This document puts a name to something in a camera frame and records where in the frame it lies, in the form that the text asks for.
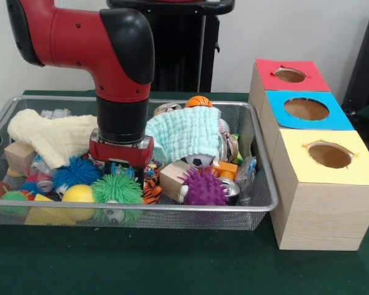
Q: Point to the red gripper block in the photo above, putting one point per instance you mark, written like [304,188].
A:
[120,152]

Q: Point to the orange striped tiger plush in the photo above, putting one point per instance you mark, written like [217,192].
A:
[152,190]

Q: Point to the light blue waffle cloth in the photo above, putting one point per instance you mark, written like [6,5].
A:
[187,132]

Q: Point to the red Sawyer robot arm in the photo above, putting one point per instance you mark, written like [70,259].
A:
[80,40]

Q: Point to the shallow mesh bin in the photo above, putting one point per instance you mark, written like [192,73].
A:
[64,103]

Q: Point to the wooden box with three holes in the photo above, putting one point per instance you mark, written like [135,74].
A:
[319,215]

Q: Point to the yellow ball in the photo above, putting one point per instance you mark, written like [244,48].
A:
[78,194]

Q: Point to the purple spiky ball toy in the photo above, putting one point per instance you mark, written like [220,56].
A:
[204,190]

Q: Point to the cream waffle cloth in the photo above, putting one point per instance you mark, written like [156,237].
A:
[49,135]

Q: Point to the dark green table cloth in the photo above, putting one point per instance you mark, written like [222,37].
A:
[141,261]

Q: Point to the orange toy basketball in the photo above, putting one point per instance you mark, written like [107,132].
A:
[199,100]

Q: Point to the white toy baseball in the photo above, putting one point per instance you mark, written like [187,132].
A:
[224,126]

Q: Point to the black stand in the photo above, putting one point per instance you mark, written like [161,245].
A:
[366,61]

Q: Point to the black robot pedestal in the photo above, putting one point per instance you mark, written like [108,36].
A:
[184,55]

